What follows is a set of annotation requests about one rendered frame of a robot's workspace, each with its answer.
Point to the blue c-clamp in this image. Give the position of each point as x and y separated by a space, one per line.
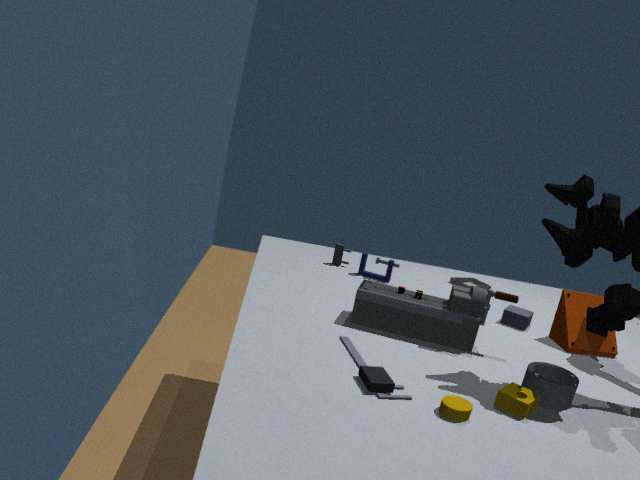
390 264

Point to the yellow block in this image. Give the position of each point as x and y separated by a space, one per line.
517 400

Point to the yellow short cylinder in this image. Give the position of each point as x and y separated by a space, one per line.
455 408

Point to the grey hollow cylinder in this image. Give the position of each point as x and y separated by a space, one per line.
556 385

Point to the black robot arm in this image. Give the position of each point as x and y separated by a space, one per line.
621 301

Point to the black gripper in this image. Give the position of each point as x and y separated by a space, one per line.
577 244

